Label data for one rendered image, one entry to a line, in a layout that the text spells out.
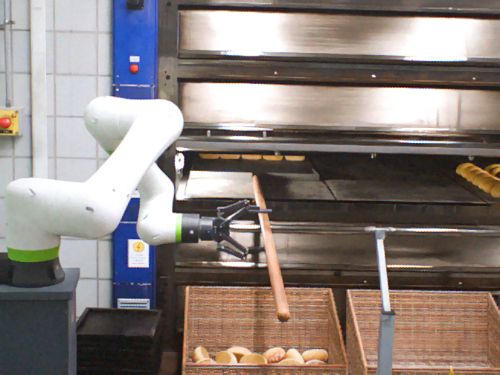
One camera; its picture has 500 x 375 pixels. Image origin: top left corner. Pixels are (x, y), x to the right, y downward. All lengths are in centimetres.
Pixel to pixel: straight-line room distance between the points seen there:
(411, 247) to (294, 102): 71
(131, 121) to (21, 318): 60
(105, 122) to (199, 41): 88
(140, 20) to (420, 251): 135
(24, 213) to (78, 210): 14
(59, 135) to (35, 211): 121
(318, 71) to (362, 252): 70
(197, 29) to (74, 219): 133
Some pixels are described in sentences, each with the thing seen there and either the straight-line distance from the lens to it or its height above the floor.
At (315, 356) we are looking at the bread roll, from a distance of 330.
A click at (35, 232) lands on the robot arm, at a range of 213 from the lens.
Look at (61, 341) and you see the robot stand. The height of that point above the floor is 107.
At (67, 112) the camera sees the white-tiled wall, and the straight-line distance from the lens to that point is 327.
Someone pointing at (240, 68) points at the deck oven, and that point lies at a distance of 322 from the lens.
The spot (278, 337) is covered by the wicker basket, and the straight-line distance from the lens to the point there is 336.
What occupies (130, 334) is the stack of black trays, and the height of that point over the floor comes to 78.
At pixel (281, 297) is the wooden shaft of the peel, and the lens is 207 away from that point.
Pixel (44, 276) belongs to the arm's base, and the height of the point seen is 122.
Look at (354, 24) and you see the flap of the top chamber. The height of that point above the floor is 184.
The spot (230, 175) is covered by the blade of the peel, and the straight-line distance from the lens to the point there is 373.
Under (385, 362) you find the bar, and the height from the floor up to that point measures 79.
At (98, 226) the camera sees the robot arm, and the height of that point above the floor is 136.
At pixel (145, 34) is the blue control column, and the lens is 319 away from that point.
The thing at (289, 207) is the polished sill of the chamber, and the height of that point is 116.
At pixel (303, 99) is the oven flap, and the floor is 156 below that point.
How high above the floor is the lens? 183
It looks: 11 degrees down
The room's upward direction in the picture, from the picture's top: 2 degrees clockwise
